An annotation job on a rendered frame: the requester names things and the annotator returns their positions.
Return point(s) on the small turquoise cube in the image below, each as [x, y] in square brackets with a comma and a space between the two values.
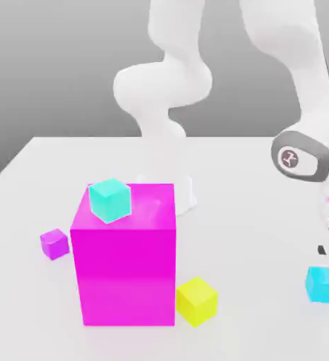
[109, 200]

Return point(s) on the small purple cube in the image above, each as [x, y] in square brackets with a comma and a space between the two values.
[54, 244]

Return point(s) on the small yellow cube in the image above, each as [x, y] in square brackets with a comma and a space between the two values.
[197, 301]

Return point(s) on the large magenta box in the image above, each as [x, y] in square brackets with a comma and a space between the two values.
[125, 270]

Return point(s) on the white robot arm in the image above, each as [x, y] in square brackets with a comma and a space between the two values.
[164, 84]

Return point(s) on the small cyan cube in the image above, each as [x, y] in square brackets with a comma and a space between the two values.
[318, 284]

